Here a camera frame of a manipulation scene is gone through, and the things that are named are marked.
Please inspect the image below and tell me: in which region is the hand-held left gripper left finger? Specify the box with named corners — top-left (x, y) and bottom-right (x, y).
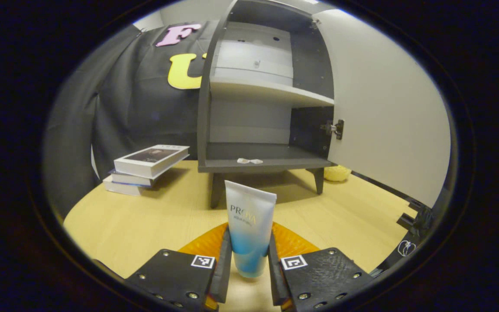
top-left (126, 222), bottom-right (233, 312)

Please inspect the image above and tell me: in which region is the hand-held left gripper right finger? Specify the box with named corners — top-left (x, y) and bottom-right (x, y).
top-left (268, 222), bottom-right (376, 312)

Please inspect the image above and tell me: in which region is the white and blue bottle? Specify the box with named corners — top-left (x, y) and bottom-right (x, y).
top-left (225, 180), bottom-right (277, 278)

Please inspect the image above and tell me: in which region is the grey cabinet door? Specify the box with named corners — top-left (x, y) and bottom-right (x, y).
top-left (312, 9), bottom-right (451, 208)

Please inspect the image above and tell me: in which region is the dark grey cabinet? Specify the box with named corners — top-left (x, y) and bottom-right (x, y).
top-left (197, 0), bottom-right (337, 209)

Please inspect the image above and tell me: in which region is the white cabinet shelf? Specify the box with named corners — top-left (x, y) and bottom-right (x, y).
top-left (210, 77), bottom-right (335, 108)

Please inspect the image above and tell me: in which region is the yellow sponge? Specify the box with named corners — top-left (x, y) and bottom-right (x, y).
top-left (324, 165), bottom-right (352, 182)

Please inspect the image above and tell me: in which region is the pale grey book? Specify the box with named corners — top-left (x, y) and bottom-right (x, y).
top-left (102, 175), bottom-right (146, 196)

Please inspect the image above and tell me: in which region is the dark blue book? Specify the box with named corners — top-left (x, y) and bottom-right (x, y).
top-left (109, 169), bottom-right (163, 188)

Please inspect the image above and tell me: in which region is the white book portrait cover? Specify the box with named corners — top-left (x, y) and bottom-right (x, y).
top-left (114, 144), bottom-right (190, 179)

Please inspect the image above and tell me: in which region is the black backdrop cloth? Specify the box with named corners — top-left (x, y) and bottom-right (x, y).
top-left (44, 22), bottom-right (215, 219)

